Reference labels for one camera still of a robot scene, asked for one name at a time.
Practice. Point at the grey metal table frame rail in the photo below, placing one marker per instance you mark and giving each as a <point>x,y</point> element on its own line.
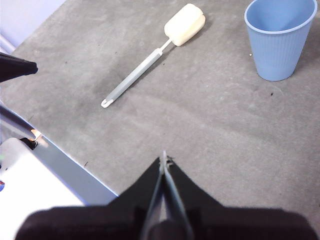
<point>62,170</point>

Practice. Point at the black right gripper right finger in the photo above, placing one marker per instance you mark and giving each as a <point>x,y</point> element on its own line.
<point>237,225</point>

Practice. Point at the blue ribbed plastic cup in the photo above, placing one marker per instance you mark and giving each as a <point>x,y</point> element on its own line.
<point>277,57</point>

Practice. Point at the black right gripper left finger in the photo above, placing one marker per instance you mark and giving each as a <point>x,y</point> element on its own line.
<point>100,222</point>

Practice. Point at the white equipment housing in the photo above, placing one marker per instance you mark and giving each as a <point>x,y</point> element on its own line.
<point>30,195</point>

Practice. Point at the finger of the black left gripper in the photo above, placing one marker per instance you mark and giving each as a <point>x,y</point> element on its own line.
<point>17,67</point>

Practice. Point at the grey cup brush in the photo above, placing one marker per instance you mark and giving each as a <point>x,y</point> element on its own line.
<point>185,25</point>

